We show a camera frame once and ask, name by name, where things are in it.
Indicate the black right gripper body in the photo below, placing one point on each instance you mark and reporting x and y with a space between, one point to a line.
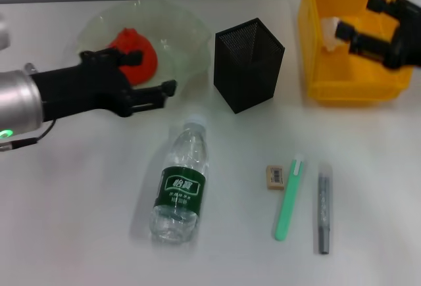
408 36

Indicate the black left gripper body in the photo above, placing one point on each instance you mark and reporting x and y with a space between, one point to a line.
82 85

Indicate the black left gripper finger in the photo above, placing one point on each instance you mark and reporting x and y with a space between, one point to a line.
151 97
131 58

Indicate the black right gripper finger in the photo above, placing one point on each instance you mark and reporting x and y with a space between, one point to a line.
368 47
385 6

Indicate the red-orange fruit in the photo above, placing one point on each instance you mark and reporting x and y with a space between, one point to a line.
144 72

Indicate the white paper ball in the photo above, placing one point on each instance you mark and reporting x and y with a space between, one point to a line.
329 33

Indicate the clear green-label water bottle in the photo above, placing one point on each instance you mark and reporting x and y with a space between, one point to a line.
182 184

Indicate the tan barcode eraser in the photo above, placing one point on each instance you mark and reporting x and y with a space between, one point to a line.
275 178

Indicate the grey marker pen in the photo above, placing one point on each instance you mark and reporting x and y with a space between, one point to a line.
325 207

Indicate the mint green pen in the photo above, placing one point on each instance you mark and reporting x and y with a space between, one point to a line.
287 200

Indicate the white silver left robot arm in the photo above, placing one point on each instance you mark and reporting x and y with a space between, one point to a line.
16 102

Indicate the clear glass fruit plate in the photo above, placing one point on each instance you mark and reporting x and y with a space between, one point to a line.
177 29

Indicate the black mesh pen holder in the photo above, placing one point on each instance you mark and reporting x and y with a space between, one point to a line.
250 65

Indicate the yellow plastic bin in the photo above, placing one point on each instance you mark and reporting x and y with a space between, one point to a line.
361 79

